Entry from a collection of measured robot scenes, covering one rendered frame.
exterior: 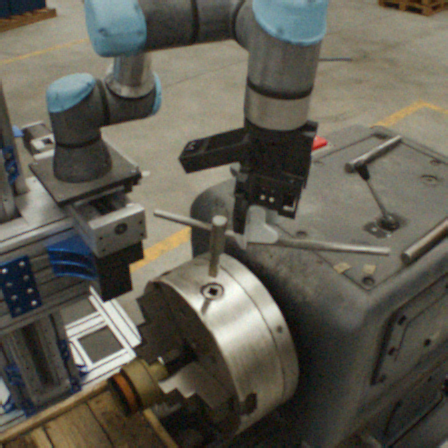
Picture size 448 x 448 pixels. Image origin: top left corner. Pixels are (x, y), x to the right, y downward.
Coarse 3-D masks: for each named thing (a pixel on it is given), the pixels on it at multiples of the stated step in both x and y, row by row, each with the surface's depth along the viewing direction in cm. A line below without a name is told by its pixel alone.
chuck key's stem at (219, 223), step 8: (216, 216) 73; (216, 224) 72; (224, 224) 72; (216, 232) 73; (224, 232) 73; (216, 240) 74; (224, 240) 74; (216, 248) 75; (216, 256) 76; (216, 264) 78; (208, 272) 79; (216, 272) 79
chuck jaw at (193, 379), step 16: (192, 368) 86; (160, 384) 84; (176, 384) 83; (192, 384) 83; (208, 384) 83; (176, 400) 84; (192, 400) 82; (208, 400) 80; (224, 400) 80; (208, 416) 81; (224, 416) 81
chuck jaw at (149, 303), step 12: (156, 288) 91; (144, 300) 87; (156, 300) 88; (144, 312) 89; (156, 312) 87; (168, 312) 88; (144, 324) 88; (156, 324) 87; (168, 324) 88; (144, 336) 87; (156, 336) 87; (168, 336) 88; (180, 336) 89; (144, 348) 86; (156, 348) 87; (168, 348) 88; (144, 360) 85
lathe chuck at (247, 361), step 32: (192, 288) 83; (224, 288) 83; (192, 320) 82; (224, 320) 80; (256, 320) 81; (224, 352) 77; (256, 352) 80; (224, 384) 81; (256, 384) 80; (256, 416) 84
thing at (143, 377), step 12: (156, 360) 87; (120, 372) 86; (132, 372) 83; (144, 372) 84; (156, 372) 85; (168, 372) 86; (108, 384) 85; (120, 384) 82; (132, 384) 83; (144, 384) 83; (156, 384) 83; (120, 396) 81; (132, 396) 82; (144, 396) 82; (156, 396) 84; (120, 408) 85; (132, 408) 82; (144, 408) 83
